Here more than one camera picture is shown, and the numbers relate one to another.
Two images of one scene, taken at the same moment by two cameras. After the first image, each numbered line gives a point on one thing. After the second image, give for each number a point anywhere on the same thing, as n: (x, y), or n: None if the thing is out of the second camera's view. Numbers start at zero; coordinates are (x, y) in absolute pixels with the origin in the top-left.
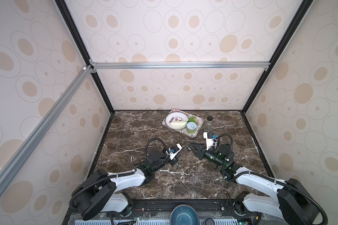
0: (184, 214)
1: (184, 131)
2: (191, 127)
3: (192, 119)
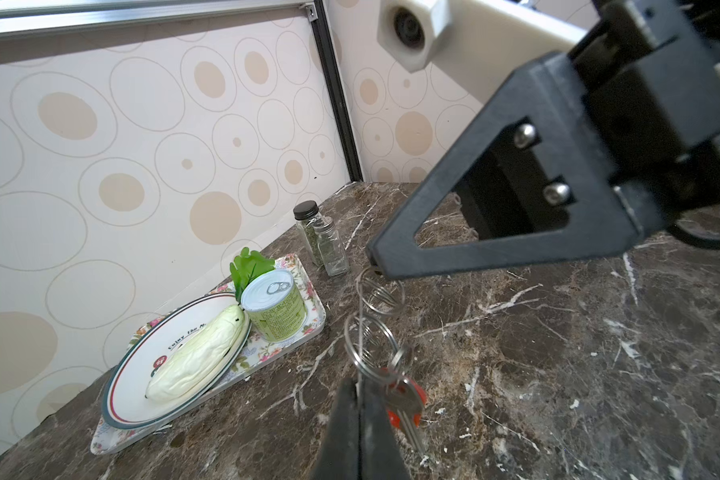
0: None
1: (257, 359)
2: (275, 304)
3: (248, 266)
